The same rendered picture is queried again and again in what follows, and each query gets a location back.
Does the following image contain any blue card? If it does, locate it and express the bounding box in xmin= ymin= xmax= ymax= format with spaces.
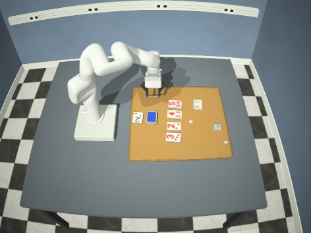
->
xmin=146 ymin=111 xmax=157 ymax=123

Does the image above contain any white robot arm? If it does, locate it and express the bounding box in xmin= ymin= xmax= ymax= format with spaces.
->
xmin=67 ymin=41 xmax=162 ymax=124

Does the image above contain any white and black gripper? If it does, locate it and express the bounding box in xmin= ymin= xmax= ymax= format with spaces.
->
xmin=140 ymin=72 xmax=166 ymax=97

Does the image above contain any orange-tan rectangular mat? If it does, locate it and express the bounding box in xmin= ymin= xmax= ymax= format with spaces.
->
xmin=130 ymin=88 xmax=231 ymax=159

